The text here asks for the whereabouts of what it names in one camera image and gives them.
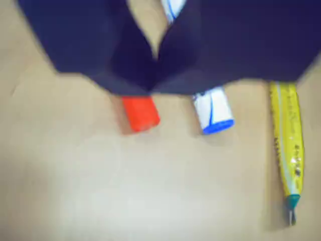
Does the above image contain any blue whiteboard marker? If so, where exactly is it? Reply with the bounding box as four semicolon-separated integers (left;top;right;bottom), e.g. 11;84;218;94
159;0;236;136

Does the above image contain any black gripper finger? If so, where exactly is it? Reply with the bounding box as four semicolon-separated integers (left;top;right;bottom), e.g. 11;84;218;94
17;0;157;96
150;0;321;96

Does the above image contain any red pen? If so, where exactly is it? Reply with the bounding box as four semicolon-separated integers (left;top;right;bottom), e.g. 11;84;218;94
122;96;161;134

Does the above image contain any yellow stick packet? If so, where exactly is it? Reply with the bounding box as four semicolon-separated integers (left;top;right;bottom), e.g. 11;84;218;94
269;80;306;226

